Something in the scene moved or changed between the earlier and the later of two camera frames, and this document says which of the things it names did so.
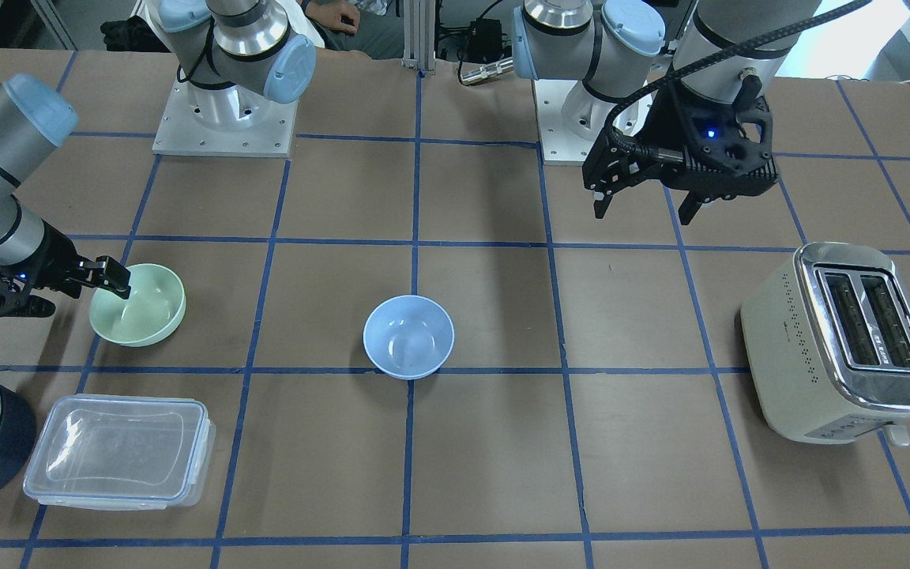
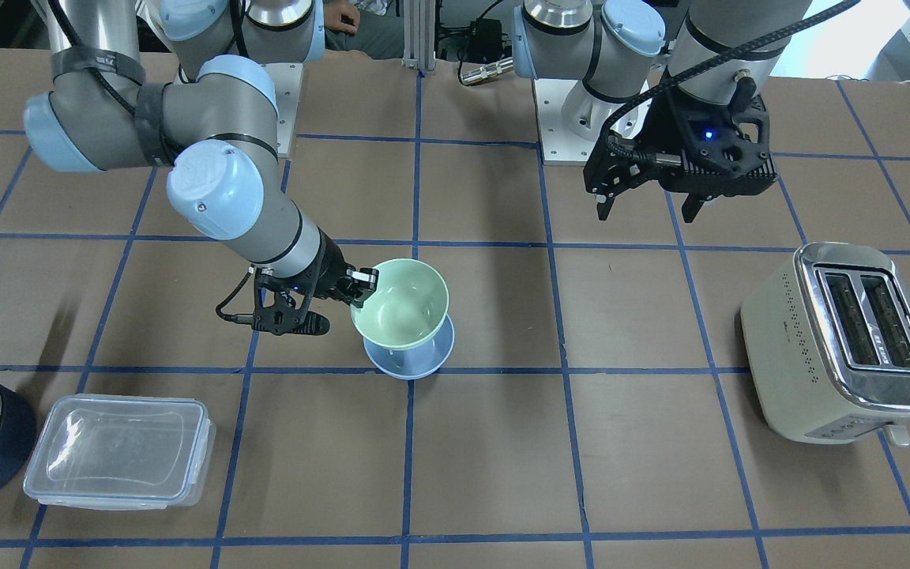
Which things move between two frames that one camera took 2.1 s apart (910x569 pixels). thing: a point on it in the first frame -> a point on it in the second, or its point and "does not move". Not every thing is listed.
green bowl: [145, 315] -> [409, 303]
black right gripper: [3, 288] -> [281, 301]
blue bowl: [409, 337] does not move
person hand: [341, 16] does not move
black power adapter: [485, 41] does not move
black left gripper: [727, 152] does not move
